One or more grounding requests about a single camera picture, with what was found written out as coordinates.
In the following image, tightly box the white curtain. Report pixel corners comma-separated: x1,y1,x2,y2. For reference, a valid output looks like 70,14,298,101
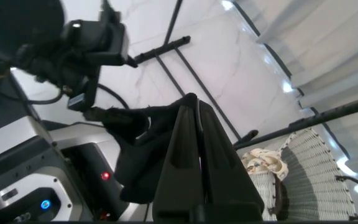
233,0,358,200

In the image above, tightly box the black cable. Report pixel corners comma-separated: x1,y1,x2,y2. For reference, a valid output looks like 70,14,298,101
0,73,131,110

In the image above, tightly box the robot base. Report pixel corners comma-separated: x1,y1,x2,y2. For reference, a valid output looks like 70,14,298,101
0,76,155,222

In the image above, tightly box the cream printed garment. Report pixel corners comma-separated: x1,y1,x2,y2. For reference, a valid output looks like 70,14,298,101
241,148,289,182

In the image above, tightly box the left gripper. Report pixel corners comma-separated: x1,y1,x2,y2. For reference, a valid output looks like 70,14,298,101
26,57,101,113

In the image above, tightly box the black clothes rack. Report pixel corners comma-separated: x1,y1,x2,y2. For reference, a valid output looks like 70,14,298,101
132,0,358,151

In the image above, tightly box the white laundry basket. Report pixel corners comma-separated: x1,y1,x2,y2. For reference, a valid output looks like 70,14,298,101
242,127,358,222

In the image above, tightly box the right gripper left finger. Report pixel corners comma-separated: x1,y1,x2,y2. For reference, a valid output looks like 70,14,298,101
152,105,205,222

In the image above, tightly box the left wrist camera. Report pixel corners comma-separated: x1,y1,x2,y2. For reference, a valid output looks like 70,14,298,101
61,0,139,68

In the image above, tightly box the black garment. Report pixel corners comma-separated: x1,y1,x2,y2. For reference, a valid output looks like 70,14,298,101
84,92,198,205

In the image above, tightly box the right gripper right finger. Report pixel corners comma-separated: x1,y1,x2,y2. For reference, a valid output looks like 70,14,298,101
197,100,265,222

